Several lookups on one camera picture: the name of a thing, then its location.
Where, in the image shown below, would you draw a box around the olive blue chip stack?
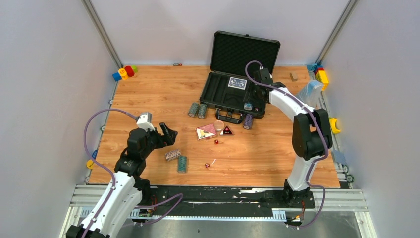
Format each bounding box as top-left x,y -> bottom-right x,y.
188,102 -> 200,117
197,104 -> 208,119

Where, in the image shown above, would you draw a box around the red playing card deck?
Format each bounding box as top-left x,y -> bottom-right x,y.
196,123 -> 217,140

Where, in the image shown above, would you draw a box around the yellow curved toy piece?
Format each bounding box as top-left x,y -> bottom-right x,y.
329,118 -> 341,134

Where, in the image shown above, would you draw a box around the light blue chip stack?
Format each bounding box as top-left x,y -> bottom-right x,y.
243,103 -> 253,111

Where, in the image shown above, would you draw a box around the blue playing card deck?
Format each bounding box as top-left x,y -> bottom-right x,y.
227,77 -> 248,90

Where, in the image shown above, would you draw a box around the black triangular all-in marker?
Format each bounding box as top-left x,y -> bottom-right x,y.
220,125 -> 234,135

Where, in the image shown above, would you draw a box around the yellow round tag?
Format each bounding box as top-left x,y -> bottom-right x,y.
86,159 -> 95,170

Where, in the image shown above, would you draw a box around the small wooden block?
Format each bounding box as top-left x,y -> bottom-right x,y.
290,72 -> 298,82

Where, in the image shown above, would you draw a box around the clear round dealer button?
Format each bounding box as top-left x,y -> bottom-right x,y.
213,120 -> 225,131

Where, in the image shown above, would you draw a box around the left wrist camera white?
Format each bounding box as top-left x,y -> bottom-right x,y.
136,112 -> 156,131

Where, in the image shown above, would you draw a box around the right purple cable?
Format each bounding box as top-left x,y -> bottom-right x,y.
245,60 -> 330,229

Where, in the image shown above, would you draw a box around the black poker set case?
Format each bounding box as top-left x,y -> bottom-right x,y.
188,31 -> 283,129

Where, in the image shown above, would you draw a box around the colourful toy blocks right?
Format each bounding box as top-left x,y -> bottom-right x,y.
306,64 -> 329,91

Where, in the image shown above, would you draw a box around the purple cable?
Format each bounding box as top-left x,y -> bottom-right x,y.
82,109 -> 139,238
245,60 -> 330,229

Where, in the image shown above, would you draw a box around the teal green chip stack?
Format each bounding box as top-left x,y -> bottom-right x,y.
177,155 -> 188,173

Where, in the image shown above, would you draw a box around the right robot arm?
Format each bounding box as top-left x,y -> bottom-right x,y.
250,79 -> 332,207

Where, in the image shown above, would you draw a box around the colourful toy blocks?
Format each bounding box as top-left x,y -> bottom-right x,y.
306,64 -> 329,91
112,65 -> 138,82

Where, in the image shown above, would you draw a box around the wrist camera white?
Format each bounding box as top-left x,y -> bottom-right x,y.
257,68 -> 273,85
136,112 -> 156,131

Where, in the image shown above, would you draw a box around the purple poker chip stack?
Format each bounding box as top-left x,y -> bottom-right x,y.
243,114 -> 254,130

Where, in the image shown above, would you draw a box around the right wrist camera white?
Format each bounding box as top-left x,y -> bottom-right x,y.
257,68 -> 273,85

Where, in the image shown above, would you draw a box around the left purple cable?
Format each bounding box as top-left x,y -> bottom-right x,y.
82,109 -> 139,238

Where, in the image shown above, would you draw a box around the clear plastic bag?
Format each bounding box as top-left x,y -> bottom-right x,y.
296,80 -> 324,108

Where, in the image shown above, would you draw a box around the colourful toy blocks left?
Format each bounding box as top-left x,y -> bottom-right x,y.
112,65 -> 138,82

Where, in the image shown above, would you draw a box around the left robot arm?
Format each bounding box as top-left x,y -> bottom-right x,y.
65,122 -> 178,238

